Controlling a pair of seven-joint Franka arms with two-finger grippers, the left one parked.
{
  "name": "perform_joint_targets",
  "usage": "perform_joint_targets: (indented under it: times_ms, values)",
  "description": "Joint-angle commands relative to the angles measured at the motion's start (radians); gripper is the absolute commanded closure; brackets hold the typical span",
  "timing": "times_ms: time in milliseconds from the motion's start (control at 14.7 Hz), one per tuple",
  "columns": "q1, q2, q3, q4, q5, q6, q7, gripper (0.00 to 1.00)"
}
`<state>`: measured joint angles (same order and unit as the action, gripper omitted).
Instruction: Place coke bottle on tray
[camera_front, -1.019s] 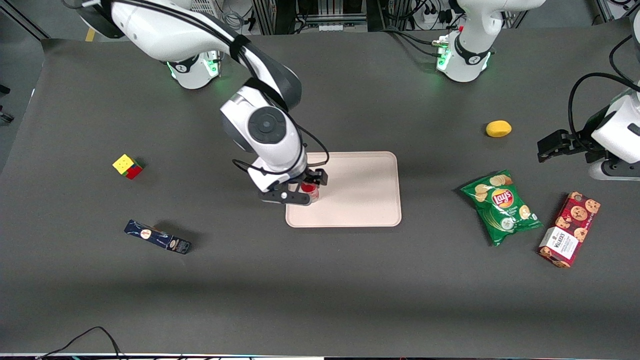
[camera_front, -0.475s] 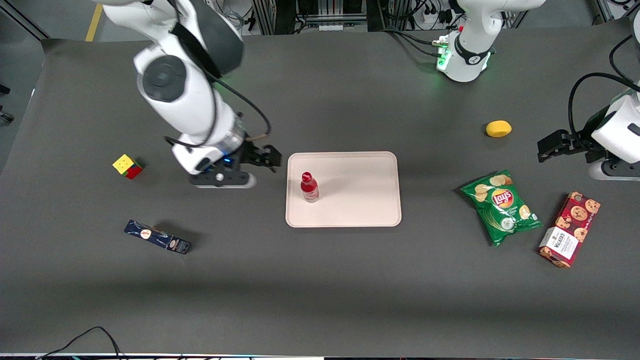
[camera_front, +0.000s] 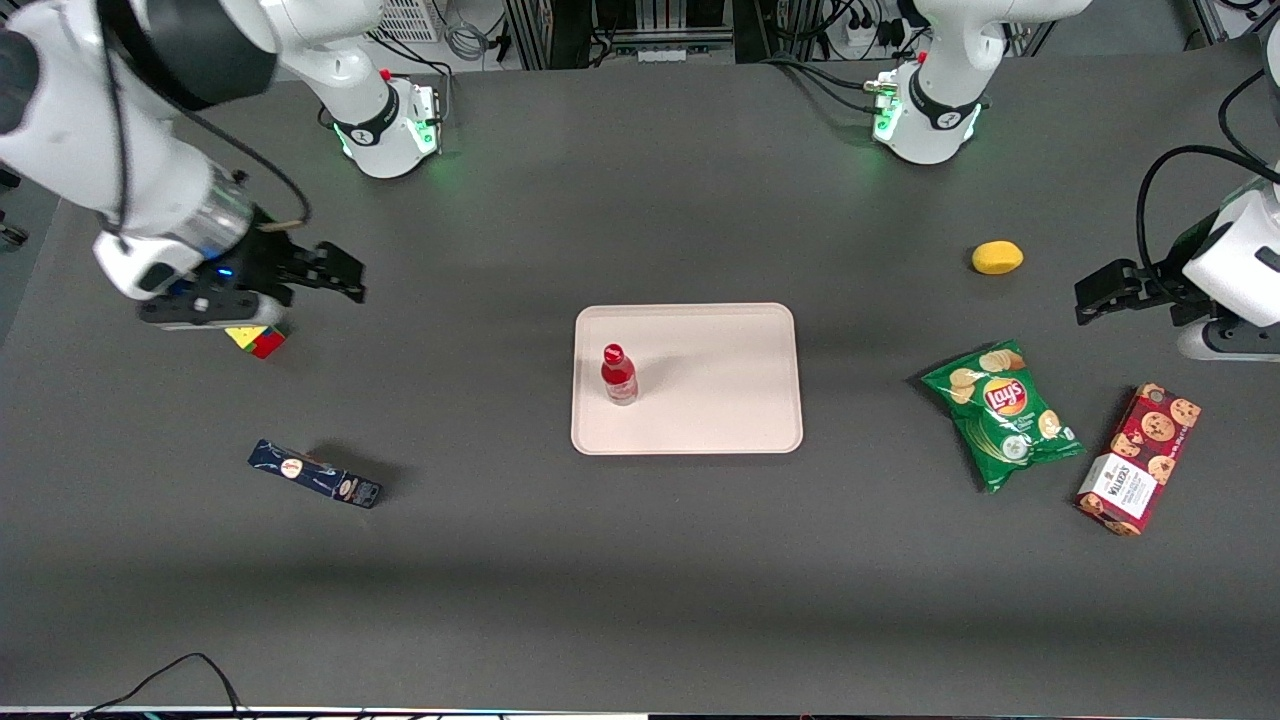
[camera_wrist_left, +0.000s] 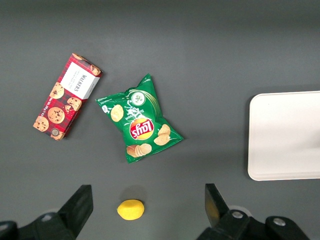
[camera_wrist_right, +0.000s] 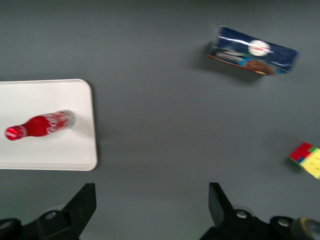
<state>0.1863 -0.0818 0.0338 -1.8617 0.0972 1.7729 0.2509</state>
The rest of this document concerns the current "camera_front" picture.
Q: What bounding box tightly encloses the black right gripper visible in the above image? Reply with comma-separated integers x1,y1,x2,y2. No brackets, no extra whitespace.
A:
190,235,367,311

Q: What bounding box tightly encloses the white perforated box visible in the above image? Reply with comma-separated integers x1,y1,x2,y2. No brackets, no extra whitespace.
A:
380,0,443,43

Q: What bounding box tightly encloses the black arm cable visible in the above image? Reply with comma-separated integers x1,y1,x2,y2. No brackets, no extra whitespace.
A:
1135,68,1280,291
98,0,313,233

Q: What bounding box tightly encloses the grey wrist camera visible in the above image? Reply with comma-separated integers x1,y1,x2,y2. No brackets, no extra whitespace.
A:
138,292,291,332
1176,318,1280,362

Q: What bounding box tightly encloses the green Lay's chips bag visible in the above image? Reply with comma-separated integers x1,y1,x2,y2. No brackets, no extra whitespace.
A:
920,340,1086,494

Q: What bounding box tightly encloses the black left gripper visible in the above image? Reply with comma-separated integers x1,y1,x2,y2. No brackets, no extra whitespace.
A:
1075,215,1223,327

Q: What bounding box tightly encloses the white power strip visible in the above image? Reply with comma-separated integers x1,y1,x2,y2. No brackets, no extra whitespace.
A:
845,8,903,47

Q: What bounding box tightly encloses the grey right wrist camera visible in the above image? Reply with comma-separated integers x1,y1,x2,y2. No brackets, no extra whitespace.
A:
138,292,291,332

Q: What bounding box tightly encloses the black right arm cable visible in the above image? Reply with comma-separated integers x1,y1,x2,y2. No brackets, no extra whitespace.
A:
98,0,313,233

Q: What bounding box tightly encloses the black cable at table edge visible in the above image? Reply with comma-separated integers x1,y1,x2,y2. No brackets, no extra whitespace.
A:
75,653,251,720

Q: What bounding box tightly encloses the black left base cable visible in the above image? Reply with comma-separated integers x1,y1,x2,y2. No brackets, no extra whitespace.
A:
760,55,901,116

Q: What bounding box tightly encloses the white plastic tray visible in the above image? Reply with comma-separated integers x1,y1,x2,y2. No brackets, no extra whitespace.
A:
570,303,804,456

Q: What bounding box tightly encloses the grey coiled cable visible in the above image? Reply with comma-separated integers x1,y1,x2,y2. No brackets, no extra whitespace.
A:
443,18,493,63

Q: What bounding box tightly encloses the red coke bottle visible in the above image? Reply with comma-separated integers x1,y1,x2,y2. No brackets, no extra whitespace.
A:
600,343,639,406

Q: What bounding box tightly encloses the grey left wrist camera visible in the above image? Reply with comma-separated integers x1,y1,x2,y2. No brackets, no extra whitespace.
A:
1176,318,1280,362

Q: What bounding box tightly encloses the dark blue cookie box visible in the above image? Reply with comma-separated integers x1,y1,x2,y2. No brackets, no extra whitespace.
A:
248,439,383,509

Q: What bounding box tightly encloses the colourful puzzle cube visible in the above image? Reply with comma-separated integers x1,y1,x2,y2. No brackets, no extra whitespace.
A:
224,322,289,359

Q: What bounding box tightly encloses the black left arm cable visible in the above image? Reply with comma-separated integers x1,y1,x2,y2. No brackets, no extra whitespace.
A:
1135,68,1280,291

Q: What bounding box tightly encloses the red Walkers cookie box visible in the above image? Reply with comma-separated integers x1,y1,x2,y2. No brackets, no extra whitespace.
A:
1076,383,1202,537

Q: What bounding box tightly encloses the yellow lemon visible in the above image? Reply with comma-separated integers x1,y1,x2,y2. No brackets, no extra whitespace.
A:
971,240,1024,276

